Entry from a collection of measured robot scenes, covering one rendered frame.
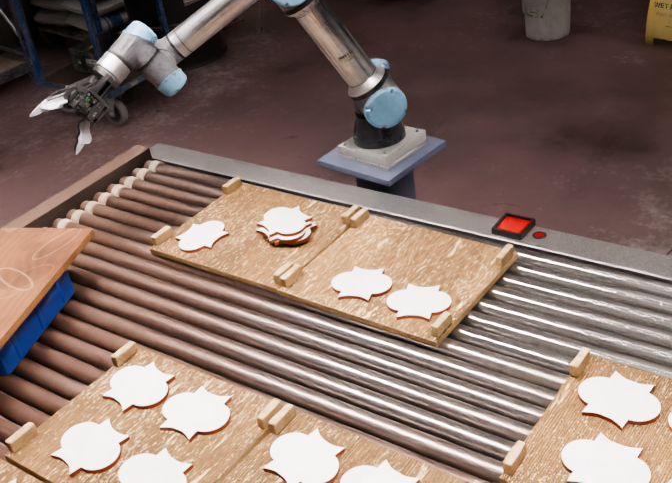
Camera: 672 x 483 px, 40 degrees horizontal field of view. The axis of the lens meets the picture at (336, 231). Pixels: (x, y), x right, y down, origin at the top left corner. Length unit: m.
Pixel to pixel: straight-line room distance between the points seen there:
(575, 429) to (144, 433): 0.78
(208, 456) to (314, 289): 0.51
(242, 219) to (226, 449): 0.81
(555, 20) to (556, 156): 1.45
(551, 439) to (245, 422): 0.55
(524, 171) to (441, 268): 2.31
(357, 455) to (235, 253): 0.75
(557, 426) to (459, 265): 0.53
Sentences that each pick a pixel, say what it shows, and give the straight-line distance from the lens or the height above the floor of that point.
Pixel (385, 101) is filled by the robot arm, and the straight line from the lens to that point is 2.45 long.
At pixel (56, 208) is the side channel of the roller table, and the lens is 2.65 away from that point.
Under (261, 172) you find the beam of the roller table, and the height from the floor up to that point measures 0.91.
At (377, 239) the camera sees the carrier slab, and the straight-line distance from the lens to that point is 2.19.
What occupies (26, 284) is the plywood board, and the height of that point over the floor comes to 1.04.
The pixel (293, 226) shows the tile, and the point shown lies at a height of 0.98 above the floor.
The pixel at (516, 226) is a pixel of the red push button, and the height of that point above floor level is 0.93.
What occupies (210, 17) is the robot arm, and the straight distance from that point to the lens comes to 2.49.
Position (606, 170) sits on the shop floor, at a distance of 4.33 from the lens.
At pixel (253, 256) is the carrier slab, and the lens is 2.21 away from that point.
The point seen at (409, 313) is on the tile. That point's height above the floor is 0.95.
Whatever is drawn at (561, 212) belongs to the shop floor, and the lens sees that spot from 4.03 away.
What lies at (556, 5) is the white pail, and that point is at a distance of 5.70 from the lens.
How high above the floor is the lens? 2.11
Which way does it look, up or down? 31 degrees down
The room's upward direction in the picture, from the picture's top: 9 degrees counter-clockwise
